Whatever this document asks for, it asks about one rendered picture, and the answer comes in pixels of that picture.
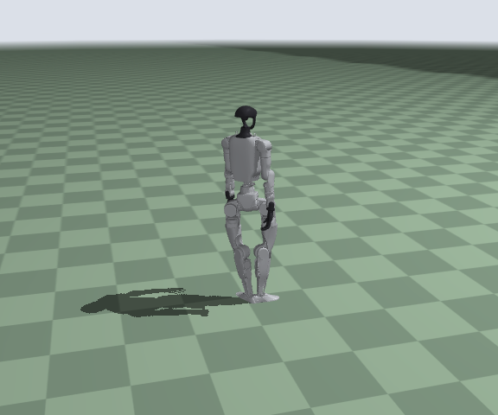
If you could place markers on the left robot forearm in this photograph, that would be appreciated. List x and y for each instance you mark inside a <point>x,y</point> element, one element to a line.
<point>229,182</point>

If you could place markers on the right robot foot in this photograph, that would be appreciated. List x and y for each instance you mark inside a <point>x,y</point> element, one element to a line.
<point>266,298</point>

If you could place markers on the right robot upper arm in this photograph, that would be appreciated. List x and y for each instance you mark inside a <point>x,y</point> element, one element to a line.
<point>264,147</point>

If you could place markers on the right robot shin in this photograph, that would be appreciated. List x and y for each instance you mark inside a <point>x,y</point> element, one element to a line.
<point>262,267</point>

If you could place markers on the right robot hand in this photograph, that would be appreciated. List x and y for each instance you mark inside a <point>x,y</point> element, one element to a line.
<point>268,220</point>

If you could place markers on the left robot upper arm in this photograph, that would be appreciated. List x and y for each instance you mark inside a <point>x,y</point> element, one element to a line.
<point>225,145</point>

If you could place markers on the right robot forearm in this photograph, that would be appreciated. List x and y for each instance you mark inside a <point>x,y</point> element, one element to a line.
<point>269,189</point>

